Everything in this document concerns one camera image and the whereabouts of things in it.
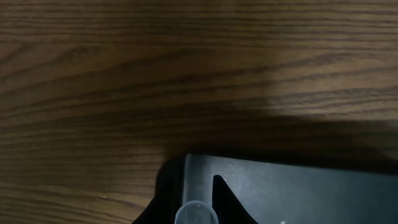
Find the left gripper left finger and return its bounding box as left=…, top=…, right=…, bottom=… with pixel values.
left=132, top=176, right=185, bottom=224

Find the black tray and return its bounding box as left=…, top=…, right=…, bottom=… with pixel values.
left=155, top=152, right=398, bottom=224

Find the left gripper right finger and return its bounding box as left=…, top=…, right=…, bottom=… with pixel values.
left=212, top=174, right=259, bottom=224

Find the clear test tube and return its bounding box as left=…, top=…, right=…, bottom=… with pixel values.
left=174, top=200, right=220, bottom=224

